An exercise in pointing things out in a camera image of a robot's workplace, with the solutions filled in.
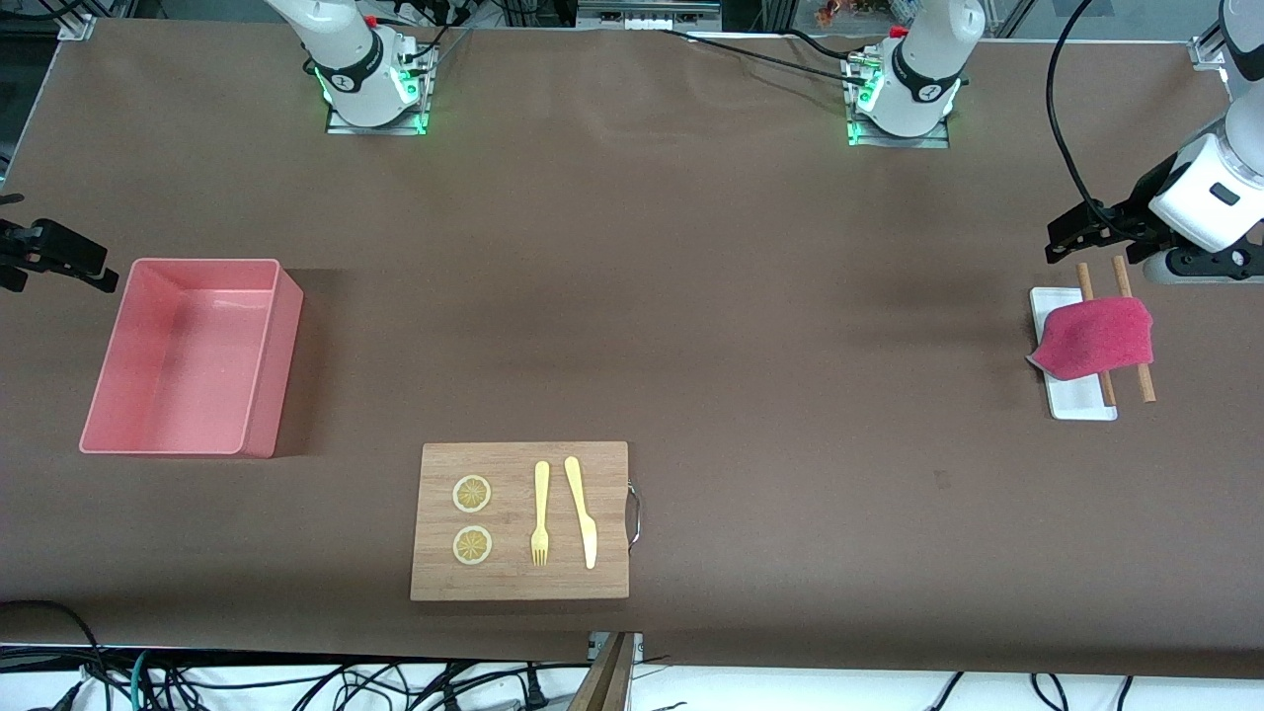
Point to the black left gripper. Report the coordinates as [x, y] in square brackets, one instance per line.
[1132, 212]

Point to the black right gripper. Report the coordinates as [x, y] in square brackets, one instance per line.
[39, 247]

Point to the red cloth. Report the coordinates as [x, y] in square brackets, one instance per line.
[1096, 341]

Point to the pink plastic bin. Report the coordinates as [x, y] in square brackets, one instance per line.
[188, 365]

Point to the white rectangular tray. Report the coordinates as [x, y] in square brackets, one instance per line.
[1081, 400]

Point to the lemon slice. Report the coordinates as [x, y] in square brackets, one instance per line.
[472, 545]
[472, 494]

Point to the grey power strip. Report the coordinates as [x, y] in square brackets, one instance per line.
[647, 15]

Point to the yellow plastic fork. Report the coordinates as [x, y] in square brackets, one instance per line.
[541, 494]

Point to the wooden cutting board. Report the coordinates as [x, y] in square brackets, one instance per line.
[518, 583]

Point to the yellow plastic knife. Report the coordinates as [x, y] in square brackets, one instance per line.
[583, 513]

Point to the brown wooden plank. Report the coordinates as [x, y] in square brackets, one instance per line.
[607, 681]

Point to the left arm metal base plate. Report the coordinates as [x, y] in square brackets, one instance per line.
[933, 140]

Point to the aluminium frame corner bracket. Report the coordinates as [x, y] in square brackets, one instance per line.
[77, 27]
[1205, 51]

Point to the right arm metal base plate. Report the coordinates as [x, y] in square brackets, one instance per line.
[341, 126]

